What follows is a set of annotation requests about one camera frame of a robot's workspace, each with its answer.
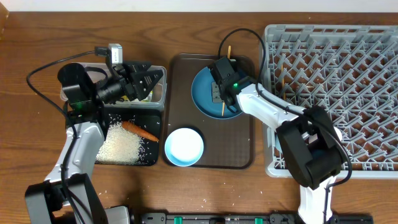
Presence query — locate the brown serving tray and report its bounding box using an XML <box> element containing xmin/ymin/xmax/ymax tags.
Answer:
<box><xmin>163</xmin><ymin>54</ymin><xmax>254</xmax><ymax>169</ymax></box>

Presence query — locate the wooden chopstick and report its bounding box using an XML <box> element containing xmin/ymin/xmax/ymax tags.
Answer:
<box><xmin>280</xmin><ymin>64</ymin><xmax>286</xmax><ymax>100</ymax></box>
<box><xmin>221</xmin><ymin>45</ymin><xmax>231</xmax><ymax>117</ymax></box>

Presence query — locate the dark blue plate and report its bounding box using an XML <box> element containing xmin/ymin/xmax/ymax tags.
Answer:
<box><xmin>191</xmin><ymin>67</ymin><xmax>242</xmax><ymax>119</ymax></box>

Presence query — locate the black plastic tray bin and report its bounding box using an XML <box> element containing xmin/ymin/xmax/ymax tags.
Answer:
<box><xmin>108</xmin><ymin>108</ymin><xmax>162</xmax><ymax>166</ymax></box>

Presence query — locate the light blue bowl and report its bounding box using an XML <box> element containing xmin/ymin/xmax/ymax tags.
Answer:
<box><xmin>164</xmin><ymin>128</ymin><xmax>205</xmax><ymax>167</ymax></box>

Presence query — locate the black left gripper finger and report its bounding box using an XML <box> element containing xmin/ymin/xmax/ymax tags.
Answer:
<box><xmin>132</xmin><ymin>70</ymin><xmax>164</xmax><ymax>100</ymax></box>
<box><xmin>123</xmin><ymin>60</ymin><xmax>152</xmax><ymax>73</ymax></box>

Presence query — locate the yellow green snack wrapper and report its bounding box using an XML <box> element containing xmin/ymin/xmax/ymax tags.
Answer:
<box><xmin>118</xmin><ymin>91</ymin><xmax>153</xmax><ymax>103</ymax></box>

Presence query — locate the light blue cup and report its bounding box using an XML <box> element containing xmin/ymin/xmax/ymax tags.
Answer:
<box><xmin>275</xmin><ymin>136</ymin><xmax>282</xmax><ymax>152</ymax></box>

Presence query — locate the clear plastic bin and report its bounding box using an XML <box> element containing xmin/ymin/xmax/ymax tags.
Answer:
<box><xmin>60</xmin><ymin>62</ymin><xmax>167</xmax><ymax>111</ymax></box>

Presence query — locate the orange carrot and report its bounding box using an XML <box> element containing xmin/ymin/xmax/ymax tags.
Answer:
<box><xmin>121</xmin><ymin>121</ymin><xmax>159</xmax><ymax>142</ymax></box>

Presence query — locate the pink cup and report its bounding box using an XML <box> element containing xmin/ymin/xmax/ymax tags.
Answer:
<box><xmin>334</xmin><ymin>127</ymin><xmax>343</xmax><ymax>141</ymax></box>

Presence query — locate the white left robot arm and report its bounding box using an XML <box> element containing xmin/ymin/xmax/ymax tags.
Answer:
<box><xmin>25</xmin><ymin>61</ymin><xmax>167</xmax><ymax>223</ymax></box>

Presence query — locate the pile of white rice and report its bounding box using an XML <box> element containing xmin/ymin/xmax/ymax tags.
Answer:
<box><xmin>96</xmin><ymin>122</ymin><xmax>144</xmax><ymax>165</ymax></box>

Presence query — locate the grey dishwasher rack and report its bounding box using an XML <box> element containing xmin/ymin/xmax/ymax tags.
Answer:
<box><xmin>259</xmin><ymin>24</ymin><xmax>397</xmax><ymax>179</ymax></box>

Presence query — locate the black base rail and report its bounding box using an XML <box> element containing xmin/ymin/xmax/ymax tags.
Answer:
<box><xmin>139</xmin><ymin>212</ymin><xmax>374</xmax><ymax>224</ymax></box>

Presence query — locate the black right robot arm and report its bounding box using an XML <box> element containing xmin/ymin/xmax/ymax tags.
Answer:
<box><xmin>191</xmin><ymin>57</ymin><xmax>348</xmax><ymax>223</ymax></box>

